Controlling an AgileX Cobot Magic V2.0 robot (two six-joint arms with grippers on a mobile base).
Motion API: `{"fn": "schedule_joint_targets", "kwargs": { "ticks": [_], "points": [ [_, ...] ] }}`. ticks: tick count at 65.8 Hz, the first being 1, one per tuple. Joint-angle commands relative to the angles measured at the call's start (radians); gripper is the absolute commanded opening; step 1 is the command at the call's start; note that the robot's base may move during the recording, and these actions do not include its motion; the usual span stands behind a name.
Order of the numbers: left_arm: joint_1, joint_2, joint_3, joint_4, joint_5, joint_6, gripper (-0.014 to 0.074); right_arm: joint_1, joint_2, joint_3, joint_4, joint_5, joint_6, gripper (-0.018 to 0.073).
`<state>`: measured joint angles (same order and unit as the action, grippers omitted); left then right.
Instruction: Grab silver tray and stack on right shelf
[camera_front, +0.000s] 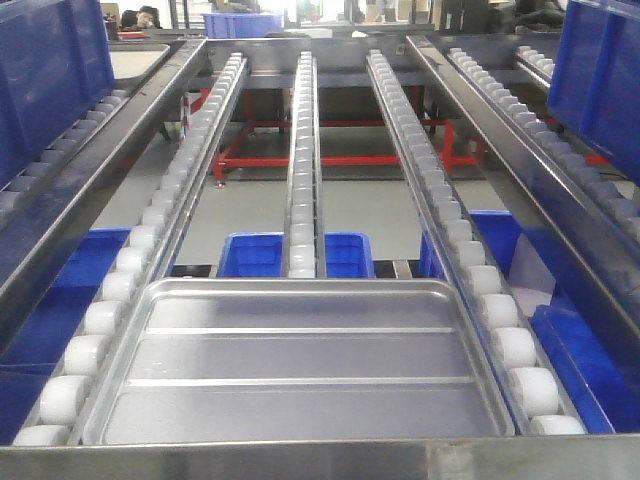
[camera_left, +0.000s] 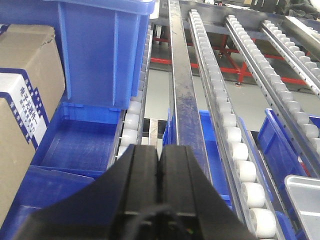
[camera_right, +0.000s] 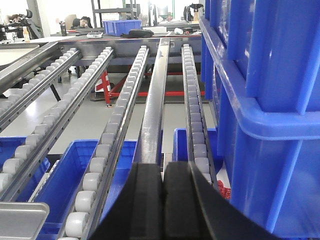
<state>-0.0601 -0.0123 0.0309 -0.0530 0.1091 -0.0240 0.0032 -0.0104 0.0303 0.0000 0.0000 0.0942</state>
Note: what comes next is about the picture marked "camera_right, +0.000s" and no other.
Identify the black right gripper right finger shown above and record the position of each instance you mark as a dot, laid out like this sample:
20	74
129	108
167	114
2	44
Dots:
194	210

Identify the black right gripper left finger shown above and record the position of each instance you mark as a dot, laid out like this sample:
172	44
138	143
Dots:
137	214

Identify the small silver metal tray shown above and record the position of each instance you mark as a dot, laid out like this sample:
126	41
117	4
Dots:
22	220

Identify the grey roller track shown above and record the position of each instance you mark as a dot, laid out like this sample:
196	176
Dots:
28	156
88	205
17	102
195	117

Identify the blue bin with red parts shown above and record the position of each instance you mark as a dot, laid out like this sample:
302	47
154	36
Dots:
201	157

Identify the blue bin below rollers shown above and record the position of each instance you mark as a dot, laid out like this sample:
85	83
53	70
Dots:
60	188

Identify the stacked blue plastic crates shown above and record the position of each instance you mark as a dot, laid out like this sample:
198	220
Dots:
261	67

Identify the black pouch on table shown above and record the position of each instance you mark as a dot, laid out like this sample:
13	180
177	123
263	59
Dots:
137	34

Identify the distant blue crate on table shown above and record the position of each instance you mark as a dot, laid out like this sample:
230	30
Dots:
118	27

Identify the seated person in background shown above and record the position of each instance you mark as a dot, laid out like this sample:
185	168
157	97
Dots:
81	23

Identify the steel divider rail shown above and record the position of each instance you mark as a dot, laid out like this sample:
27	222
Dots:
149	144

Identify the red metal frame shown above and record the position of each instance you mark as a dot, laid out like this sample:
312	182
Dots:
108	92

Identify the steel side rail left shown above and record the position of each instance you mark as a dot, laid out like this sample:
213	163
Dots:
14	72

